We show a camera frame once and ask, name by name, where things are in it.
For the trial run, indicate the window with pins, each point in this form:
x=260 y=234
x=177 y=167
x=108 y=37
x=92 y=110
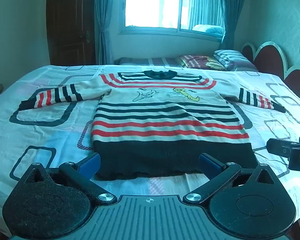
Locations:
x=152 y=5

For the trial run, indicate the light blue quilt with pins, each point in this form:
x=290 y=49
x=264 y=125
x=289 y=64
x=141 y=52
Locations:
x=210 y=29

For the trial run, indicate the teal curtain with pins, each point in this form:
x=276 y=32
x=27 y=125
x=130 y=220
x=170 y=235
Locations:
x=233 y=17
x=103 y=17

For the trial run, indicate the patterned white bed sheet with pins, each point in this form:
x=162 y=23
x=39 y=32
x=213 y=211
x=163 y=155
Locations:
x=40 y=135

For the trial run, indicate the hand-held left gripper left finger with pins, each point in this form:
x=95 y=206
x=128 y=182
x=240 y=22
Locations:
x=90 y=165

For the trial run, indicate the red scalloped headboard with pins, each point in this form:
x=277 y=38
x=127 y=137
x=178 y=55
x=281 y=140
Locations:
x=267 y=57

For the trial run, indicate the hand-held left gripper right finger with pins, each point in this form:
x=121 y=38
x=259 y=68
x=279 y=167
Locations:
x=209 y=163

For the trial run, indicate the striped pillow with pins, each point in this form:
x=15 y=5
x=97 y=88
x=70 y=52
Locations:
x=230 y=56

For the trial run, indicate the dark wooden door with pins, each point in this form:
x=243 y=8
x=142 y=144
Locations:
x=70 y=25

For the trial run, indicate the striped knit sweater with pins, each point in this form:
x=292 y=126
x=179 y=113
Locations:
x=165 y=120

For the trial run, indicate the red printed pillow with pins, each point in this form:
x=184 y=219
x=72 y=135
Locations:
x=197 y=61

